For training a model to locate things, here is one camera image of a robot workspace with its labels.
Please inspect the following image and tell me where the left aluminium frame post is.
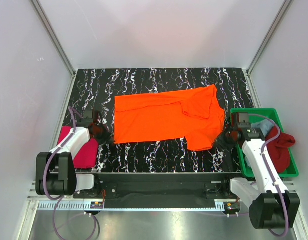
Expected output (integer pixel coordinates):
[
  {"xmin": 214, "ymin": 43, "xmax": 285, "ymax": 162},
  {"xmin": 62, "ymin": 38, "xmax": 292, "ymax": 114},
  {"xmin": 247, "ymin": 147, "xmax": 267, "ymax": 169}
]
[{"xmin": 28, "ymin": 0, "xmax": 77, "ymax": 77}]

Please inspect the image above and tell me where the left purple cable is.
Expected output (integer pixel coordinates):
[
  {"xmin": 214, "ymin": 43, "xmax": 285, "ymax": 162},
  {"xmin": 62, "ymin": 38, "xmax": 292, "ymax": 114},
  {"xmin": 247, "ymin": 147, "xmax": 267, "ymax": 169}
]
[{"xmin": 42, "ymin": 106, "xmax": 101, "ymax": 240}]

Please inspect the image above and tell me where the green plastic bin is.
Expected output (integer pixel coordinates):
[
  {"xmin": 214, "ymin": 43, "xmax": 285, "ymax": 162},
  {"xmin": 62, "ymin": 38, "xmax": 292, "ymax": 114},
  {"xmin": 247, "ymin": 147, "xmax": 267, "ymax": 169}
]
[{"xmin": 230, "ymin": 108, "xmax": 299, "ymax": 178}]

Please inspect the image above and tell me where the folded magenta t shirt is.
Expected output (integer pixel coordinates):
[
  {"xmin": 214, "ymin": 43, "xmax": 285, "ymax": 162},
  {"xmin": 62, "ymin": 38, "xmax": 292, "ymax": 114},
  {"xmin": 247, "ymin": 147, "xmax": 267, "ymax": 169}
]
[{"xmin": 73, "ymin": 138, "xmax": 99, "ymax": 169}]

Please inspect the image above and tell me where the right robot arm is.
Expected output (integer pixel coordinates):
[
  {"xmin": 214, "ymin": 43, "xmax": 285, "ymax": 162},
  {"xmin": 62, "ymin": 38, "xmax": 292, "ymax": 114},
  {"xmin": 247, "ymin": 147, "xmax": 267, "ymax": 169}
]
[{"xmin": 215, "ymin": 111, "xmax": 301, "ymax": 236}]

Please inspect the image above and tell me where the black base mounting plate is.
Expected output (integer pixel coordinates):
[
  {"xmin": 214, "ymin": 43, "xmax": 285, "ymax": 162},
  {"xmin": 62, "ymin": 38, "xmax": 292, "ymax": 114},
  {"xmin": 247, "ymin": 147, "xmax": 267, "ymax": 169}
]
[{"xmin": 75, "ymin": 172, "xmax": 242, "ymax": 199}]

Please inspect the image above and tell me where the orange t shirt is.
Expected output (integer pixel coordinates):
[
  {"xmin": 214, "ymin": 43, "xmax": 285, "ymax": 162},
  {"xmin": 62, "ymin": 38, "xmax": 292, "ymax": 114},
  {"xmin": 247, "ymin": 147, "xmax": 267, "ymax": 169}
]
[{"xmin": 114, "ymin": 85, "xmax": 226, "ymax": 152}]

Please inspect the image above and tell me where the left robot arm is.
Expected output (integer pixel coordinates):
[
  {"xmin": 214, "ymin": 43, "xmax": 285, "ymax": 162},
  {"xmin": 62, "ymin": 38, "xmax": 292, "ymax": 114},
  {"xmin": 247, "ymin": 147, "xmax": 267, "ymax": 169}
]
[{"xmin": 35, "ymin": 107, "xmax": 113, "ymax": 200}]

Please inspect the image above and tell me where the light blue t shirt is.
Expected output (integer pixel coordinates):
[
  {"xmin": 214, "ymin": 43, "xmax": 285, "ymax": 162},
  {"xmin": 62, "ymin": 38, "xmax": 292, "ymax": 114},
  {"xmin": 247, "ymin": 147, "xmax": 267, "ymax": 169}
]
[{"xmin": 251, "ymin": 119, "xmax": 275, "ymax": 137}]

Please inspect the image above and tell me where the dark red t shirt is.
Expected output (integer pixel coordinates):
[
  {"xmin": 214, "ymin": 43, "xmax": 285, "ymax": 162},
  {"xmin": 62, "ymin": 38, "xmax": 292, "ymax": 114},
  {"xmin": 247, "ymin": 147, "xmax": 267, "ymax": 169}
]
[{"xmin": 266, "ymin": 132, "xmax": 296, "ymax": 174}]

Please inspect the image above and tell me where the right aluminium frame post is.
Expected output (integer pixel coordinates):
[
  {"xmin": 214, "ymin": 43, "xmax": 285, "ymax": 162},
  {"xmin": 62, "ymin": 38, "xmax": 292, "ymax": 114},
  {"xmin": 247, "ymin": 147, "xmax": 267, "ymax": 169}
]
[{"xmin": 246, "ymin": 0, "xmax": 294, "ymax": 76}]

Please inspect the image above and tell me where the aluminium frame post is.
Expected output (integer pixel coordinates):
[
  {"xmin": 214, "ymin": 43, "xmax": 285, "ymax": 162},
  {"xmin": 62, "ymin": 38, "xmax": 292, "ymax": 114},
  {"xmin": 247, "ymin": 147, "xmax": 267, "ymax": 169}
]
[
  {"xmin": 246, "ymin": 0, "xmax": 294, "ymax": 76},
  {"xmin": 28, "ymin": 0, "xmax": 77, "ymax": 77}
]

